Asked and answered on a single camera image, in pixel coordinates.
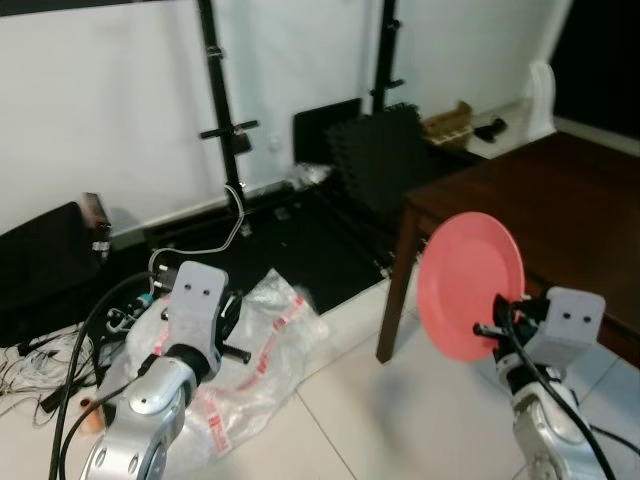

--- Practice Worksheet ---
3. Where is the pink round plate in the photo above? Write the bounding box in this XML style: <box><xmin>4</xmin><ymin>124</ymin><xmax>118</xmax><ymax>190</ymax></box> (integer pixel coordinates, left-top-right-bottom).
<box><xmin>416</xmin><ymin>212</ymin><xmax>527</xmax><ymax>363</ymax></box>

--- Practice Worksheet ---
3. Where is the clear plastic bag red print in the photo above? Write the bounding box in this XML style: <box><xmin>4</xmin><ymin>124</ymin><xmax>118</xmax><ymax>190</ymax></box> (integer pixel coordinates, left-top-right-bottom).
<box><xmin>100</xmin><ymin>268</ymin><xmax>332</xmax><ymax>464</ymax></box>

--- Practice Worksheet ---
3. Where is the black floor mat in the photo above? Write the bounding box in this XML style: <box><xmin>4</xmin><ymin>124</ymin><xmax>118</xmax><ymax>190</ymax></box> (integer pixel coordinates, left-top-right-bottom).
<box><xmin>145</xmin><ymin>180</ymin><xmax>402</xmax><ymax>312</ymax></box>

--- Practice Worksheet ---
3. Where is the dark brown wooden table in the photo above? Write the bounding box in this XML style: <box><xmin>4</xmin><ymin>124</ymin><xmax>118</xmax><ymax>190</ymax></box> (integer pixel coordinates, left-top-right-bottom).
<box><xmin>376</xmin><ymin>130</ymin><xmax>640</xmax><ymax>367</ymax></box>

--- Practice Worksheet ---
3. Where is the black shoe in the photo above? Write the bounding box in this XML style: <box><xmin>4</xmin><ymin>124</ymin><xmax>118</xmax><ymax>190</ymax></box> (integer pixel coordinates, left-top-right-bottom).
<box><xmin>474</xmin><ymin>118</ymin><xmax>508</xmax><ymax>142</ymax></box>

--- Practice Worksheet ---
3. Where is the black foam mat tile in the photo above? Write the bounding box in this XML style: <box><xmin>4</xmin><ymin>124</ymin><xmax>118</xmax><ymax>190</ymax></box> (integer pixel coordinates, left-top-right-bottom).
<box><xmin>325</xmin><ymin>105</ymin><xmax>429</xmax><ymax>232</ymax></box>

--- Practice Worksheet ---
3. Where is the small open cardboard box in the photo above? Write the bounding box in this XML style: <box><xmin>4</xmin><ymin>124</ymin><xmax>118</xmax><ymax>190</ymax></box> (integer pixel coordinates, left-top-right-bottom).
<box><xmin>420</xmin><ymin>100</ymin><xmax>475</xmax><ymax>142</ymax></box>

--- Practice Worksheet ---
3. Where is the black flat panel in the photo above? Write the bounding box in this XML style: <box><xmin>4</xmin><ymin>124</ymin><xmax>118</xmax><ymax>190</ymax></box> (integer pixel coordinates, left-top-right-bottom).
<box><xmin>293</xmin><ymin>97</ymin><xmax>364</xmax><ymax>167</ymax></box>

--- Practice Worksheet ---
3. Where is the black stand pole with clamp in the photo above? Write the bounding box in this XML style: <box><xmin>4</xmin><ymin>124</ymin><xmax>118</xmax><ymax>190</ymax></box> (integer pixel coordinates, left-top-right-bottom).
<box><xmin>195</xmin><ymin>0</ymin><xmax>262</xmax><ymax>207</ymax></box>

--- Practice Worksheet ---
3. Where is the black door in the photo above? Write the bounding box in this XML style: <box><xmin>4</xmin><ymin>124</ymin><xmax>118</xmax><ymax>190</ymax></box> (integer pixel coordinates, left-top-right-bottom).
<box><xmin>552</xmin><ymin>0</ymin><xmax>640</xmax><ymax>139</ymax></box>

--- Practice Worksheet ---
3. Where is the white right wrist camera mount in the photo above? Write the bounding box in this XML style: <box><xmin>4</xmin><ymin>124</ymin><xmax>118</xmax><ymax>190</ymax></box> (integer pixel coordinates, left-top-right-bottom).
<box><xmin>521</xmin><ymin>287</ymin><xmax>607</xmax><ymax>370</ymax></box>

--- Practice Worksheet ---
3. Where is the white cable tangle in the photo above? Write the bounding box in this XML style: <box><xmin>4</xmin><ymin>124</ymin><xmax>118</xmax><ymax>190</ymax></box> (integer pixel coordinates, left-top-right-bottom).
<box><xmin>0</xmin><ymin>335</ymin><xmax>72</xmax><ymax>402</ymax></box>

